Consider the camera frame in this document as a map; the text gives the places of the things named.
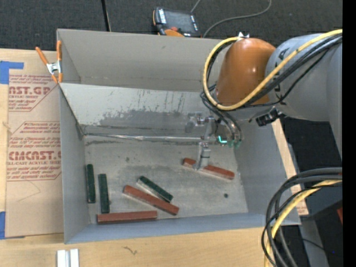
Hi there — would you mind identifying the red-brown block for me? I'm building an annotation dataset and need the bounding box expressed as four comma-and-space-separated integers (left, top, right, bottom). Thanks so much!
96, 210, 159, 224
182, 157, 236, 181
122, 185, 180, 216

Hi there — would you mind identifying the grey metal bin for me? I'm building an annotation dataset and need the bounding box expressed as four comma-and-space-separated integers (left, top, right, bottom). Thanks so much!
56, 28, 303, 245

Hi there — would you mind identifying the dark green flat block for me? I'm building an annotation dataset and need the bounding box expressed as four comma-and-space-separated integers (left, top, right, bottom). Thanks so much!
97, 173, 111, 214
136, 175, 174, 204
85, 164, 97, 204

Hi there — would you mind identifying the brown cardboard board, red print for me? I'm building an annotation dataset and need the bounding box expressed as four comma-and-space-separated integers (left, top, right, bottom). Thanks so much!
0, 48, 65, 240

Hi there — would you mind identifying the black cylinder on white bracket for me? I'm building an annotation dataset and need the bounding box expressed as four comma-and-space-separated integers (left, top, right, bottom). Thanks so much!
255, 108, 282, 127

